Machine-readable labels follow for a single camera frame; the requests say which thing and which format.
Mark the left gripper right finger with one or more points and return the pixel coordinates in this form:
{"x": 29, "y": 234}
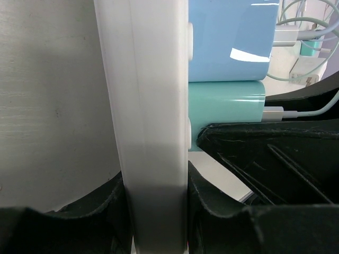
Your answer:
{"x": 218, "y": 223}

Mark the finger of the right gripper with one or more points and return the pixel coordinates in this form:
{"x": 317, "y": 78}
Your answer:
{"x": 281, "y": 162}
{"x": 311, "y": 98}

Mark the white power strip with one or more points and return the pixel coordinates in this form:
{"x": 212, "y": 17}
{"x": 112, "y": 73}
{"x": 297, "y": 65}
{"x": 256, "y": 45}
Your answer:
{"x": 146, "y": 48}

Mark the green charger plug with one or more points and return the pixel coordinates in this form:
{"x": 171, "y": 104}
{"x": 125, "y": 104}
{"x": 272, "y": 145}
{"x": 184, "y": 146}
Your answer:
{"x": 224, "y": 102}

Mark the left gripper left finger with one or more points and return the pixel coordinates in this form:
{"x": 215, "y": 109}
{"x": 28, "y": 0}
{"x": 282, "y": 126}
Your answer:
{"x": 96, "y": 223}

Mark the teal charger plug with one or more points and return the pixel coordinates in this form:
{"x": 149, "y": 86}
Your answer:
{"x": 308, "y": 48}

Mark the blue charger plug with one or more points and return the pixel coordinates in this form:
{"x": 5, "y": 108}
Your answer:
{"x": 232, "y": 40}

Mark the white 80W charger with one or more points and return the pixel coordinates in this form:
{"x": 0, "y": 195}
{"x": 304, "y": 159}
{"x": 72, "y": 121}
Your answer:
{"x": 307, "y": 71}

